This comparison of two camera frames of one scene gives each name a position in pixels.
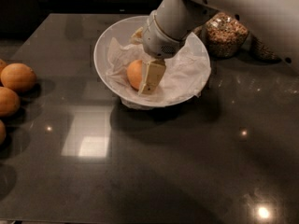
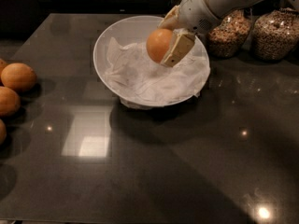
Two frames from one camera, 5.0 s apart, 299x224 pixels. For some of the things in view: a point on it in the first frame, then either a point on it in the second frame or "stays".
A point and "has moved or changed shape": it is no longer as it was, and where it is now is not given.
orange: x=9 y=102 stays
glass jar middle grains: x=224 y=35 stays
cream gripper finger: x=137 y=36 -> x=171 y=20
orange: x=135 y=73 has moved or changed shape
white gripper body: x=156 y=40 -> x=193 y=12
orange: x=18 y=77 stays
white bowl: x=186 y=72 stays
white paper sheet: x=188 y=70 stays
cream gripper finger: x=151 y=76 -> x=180 y=44
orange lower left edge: x=3 y=133 stays
